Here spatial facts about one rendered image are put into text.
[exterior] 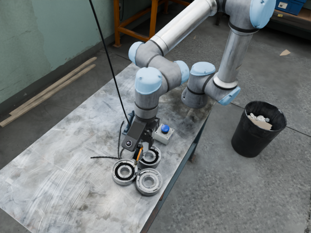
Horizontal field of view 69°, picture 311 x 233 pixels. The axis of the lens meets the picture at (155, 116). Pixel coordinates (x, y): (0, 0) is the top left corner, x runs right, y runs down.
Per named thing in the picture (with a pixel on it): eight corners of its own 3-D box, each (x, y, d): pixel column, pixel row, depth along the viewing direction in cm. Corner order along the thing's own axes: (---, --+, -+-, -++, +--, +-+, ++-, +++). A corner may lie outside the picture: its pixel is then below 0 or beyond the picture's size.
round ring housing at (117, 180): (141, 180, 93) (142, 175, 90) (117, 190, 89) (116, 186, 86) (131, 160, 99) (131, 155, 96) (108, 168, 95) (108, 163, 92)
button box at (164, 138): (166, 145, 107) (168, 139, 103) (153, 138, 108) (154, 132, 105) (174, 134, 112) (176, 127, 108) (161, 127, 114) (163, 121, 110)
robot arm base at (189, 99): (187, 87, 137) (190, 74, 130) (210, 97, 133) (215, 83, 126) (176, 101, 128) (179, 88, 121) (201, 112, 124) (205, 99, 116)
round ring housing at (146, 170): (166, 189, 92) (167, 185, 89) (143, 201, 87) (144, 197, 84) (153, 168, 97) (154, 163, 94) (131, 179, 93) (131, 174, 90)
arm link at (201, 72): (196, 76, 129) (202, 55, 119) (215, 88, 123) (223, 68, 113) (182, 84, 123) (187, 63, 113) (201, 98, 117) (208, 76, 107)
